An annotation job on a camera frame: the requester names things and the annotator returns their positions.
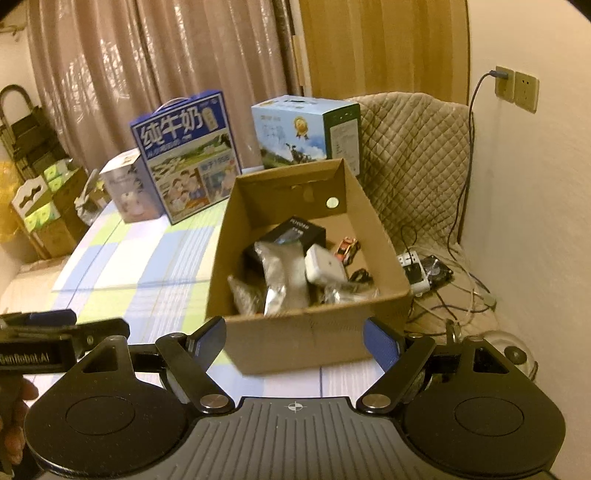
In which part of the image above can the clear bag with metal rack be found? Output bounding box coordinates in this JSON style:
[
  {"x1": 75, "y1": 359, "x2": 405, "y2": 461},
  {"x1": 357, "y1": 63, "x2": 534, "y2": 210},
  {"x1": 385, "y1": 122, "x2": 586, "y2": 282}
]
[{"x1": 322, "y1": 282, "x2": 380, "y2": 304}]

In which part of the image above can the white power adapter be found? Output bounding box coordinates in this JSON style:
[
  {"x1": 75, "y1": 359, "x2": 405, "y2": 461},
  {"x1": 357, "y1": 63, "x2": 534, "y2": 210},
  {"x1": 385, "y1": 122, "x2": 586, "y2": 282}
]
[{"x1": 304, "y1": 244, "x2": 348, "y2": 286}]

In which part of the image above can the small toy race car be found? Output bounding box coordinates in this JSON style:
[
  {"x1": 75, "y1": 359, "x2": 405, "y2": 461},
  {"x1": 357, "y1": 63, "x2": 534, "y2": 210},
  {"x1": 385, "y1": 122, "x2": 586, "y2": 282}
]
[{"x1": 335, "y1": 237, "x2": 361, "y2": 266}]

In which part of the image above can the silver foil pouch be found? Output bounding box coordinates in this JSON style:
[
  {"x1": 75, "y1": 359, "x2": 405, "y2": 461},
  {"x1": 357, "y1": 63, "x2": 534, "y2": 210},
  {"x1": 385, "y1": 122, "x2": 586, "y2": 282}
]
[{"x1": 254, "y1": 241, "x2": 310, "y2": 315}]

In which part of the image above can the black shaver box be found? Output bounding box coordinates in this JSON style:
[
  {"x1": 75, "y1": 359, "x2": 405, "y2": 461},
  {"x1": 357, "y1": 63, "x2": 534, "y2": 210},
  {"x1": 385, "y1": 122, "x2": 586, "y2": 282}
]
[{"x1": 259, "y1": 216, "x2": 327, "y2": 253}]

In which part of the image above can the cotton swabs bag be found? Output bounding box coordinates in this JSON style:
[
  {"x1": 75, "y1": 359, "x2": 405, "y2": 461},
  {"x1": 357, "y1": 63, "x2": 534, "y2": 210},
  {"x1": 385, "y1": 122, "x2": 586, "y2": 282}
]
[{"x1": 228, "y1": 275, "x2": 264, "y2": 315}]

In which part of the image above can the left hand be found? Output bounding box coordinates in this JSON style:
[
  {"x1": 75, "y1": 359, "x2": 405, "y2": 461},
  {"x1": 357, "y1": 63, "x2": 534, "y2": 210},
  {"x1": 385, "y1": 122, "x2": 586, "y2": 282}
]
[{"x1": 1, "y1": 375, "x2": 39, "y2": 465}]

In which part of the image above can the checkered bed sheet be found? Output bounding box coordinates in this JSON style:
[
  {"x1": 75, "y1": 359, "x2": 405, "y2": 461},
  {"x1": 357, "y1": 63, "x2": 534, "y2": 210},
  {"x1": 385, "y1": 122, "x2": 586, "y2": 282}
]
[{"x1": 1, "y1": 203, "x2": 383, "y2": 400}]

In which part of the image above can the white power strip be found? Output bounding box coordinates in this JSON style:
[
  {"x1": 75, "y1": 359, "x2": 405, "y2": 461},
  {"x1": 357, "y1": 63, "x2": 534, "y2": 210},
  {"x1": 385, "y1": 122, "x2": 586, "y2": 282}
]
[{"x1": 398, "y1": 250, "x2": 431, "y2": 296}]

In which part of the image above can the silver kettle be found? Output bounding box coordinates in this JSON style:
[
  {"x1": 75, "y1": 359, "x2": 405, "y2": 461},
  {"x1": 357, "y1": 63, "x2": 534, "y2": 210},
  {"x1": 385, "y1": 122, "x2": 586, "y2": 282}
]
[{"x1": 482, "y1": 330, "x2": 539, "y2": 381}]

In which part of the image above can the cardboard box of tissues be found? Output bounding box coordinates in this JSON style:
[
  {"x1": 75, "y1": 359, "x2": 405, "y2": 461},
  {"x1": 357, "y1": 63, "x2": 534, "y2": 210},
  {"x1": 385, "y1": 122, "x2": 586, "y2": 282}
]
[{"x1": 9, "y1": 160, "x2": 88, "y2": 259}]

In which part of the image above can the brown cardboard box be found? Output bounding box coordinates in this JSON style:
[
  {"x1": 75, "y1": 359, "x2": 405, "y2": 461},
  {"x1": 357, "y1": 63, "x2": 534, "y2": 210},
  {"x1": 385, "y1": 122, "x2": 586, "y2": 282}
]
[{"x1": 206, "y1": 160, "x2": 411, "y2": 375}]

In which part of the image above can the yellow plastic bag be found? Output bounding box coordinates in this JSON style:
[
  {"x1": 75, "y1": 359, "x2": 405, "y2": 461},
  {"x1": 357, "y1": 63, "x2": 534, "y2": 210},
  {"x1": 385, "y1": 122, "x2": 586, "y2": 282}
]
[{"x1": 0, "y1": 160, "x2": 21, "y2": 243}]

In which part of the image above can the white humidifier box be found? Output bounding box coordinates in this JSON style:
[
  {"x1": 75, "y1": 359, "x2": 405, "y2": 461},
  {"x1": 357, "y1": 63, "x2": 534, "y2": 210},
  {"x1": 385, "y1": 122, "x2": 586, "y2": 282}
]
[{"x1": 100, "y1": 148, "x2": 164, "y2": 223}]

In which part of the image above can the black folding cart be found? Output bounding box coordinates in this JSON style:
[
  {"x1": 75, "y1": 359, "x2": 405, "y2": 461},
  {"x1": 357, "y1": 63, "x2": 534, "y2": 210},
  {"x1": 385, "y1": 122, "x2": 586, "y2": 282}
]
[{"x1": 0, "y1": 84, "x2": 68, "y2": 181}]

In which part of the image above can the dark blue milk carton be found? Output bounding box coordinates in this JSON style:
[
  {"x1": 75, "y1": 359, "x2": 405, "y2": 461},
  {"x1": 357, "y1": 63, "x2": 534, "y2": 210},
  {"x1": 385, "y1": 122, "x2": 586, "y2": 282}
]
[{"x1": 130, "y1": 90, "x2": 242, "y2": 224}]

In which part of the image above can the quilted beige chair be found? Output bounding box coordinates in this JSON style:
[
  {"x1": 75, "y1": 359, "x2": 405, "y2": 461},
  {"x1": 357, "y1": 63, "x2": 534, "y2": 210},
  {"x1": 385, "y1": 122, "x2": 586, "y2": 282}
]
[{"x1": 345, "y1": 91, "x2": 477, "y2": 324}]

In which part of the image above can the light blue milk carton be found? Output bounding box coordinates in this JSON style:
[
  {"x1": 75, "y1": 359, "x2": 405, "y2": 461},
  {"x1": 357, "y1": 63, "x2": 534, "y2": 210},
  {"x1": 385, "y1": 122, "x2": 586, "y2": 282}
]
[{"x1": 252, "y1": 95, "x2": 362, "y2": 175}]

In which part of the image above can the beige curtain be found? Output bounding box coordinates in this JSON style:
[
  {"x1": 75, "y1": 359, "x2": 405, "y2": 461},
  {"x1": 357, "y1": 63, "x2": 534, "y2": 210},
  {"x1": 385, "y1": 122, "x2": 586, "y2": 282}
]
[{"x1": 27, "y1": 1, "x2": 297, "y2": 169}]

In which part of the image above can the beige wall socket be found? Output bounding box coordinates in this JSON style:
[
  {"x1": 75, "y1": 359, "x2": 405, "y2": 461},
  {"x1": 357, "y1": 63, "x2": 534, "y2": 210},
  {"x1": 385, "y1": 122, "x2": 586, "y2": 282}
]
[
  {"x1": 514, "y1": 71, "x2": 540, "y2": 114},
  {"x1": 494, "y1": 66, "x2": 515, "y2": 103}
]

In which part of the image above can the black charger cable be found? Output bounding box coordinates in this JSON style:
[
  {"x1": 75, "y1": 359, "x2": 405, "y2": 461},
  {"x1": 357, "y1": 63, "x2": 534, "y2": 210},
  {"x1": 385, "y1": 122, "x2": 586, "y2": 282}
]
[{"x1": 445, "y1": 68, "x2": 505, "y2": 245}]

